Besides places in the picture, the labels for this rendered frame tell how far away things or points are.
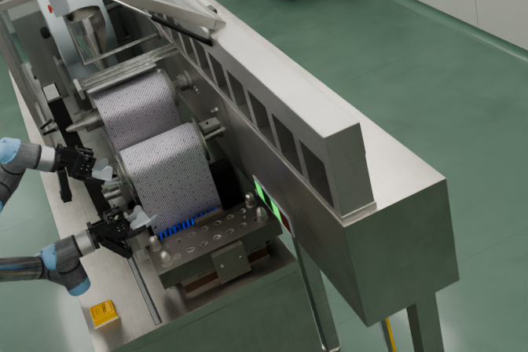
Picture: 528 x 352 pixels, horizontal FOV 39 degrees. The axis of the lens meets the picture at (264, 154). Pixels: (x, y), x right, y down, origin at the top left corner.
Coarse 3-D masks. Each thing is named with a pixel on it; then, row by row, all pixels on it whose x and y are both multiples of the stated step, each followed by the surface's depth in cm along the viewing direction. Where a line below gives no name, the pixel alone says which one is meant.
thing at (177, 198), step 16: (176, 176) 229; (192, 176) 232; (208, 176) 234; (144, 192) 227; (160, 192) 230; (176, 192) 232; (192, 192) 234; (208, 192) 237; (144, 208) 230; (160, 208) 232; (176, 208) 234; (192, 208) 237; (208, 208) 239; (160, 224) 235; (176, 224) 237
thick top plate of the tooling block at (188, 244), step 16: (240, 208) 236; (256, 208) 234; (208, 224) 233; (224, 224) 231; (240, 224) 229; (256, 224) 227; (272, 224) 227; (160, 240) 232; (176, 240) 231; (192, 240) 228; (208, 240) 226; (224, 240) 224; (240, 240) 225; (256, 240) 227; (176, 256) 224; (192, 256) 222; (208, 256) 223; (160, 272) 219; (176, 272) 220; (192, 272) 223
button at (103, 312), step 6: (108, 300) 231; (96, 306) 230; (102, 306) 229; (108, 306) 228; (90, 312) 228; (96, 312) 228; (102, 312) 227; (108, 312) 226; (114, 312) 226; (96, 318) 225; (102, 318) 225; (108, 318) 226; (96, 324) 225
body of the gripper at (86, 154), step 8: (56, 152) 217; (64, 152) 218; (72, 152) 219; (80, 152) 221; (88, 152) 223; (56, 160) 216; (64, 160) 219; (72, 160) 220; (80, 160) 219; (88, 160) 221; (56, 168) 217; (72, 168) 221; (80, 168) 220; (88, 168) 222; (72, 176) 221
